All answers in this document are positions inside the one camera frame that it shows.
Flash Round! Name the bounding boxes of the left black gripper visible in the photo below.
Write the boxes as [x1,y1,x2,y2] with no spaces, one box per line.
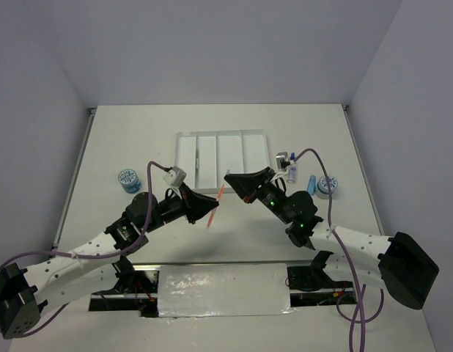
[144,181,218,232]

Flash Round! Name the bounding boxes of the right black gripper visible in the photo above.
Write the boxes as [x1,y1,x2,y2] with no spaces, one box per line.
[225,166,293,224]

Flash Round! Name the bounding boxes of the orange pen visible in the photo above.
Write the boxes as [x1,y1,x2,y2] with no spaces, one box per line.
[206,169,230,230]

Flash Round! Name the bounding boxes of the green white pen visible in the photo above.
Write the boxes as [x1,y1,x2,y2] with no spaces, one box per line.
[195,149,200,172]

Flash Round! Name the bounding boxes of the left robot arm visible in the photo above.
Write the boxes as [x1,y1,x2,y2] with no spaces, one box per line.
[0,185,219,340]

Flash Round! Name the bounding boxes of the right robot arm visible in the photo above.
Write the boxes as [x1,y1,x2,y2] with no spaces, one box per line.
[224,167,440,310]

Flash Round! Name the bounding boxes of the white divided organizer tray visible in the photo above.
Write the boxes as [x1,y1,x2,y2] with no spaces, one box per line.
[174,129,270,194]

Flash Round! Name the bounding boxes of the clear blue-capped bottle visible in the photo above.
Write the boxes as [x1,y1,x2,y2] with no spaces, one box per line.
[287,152,297,183]

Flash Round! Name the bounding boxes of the blue eraser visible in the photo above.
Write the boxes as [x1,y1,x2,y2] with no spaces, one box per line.
[306,175,317,196]

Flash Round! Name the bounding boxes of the left blue tape roll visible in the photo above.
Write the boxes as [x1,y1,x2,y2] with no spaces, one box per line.
[117,169,141,194]

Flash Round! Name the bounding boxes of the blue tape roll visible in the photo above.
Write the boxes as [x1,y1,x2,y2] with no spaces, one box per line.
[315,175,338,199]
[117,169,141,194]

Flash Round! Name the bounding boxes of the right blue tape roll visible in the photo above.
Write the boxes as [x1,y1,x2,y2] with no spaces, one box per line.
[315,175,338,199]

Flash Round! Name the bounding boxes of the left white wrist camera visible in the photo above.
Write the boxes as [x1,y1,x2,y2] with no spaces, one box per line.
[163,166,186,188]

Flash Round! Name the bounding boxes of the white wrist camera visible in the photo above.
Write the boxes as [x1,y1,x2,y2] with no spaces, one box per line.
[163,166,186,188]
[273,152,295,180]

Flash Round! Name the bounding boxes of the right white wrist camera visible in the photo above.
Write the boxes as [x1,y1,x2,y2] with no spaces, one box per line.
[273,152,295,180]

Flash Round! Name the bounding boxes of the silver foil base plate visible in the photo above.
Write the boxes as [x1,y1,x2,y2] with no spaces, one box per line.
[158,263,292,318]

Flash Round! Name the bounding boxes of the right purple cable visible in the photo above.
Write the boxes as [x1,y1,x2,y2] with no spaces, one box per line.
[292,147,387,352]

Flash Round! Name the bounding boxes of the purple cable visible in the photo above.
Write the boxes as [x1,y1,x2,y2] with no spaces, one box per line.
[0,161,174,338]
[292,147,387,352]

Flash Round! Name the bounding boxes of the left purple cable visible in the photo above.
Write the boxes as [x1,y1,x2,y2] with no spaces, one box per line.
[0,161,174,338]

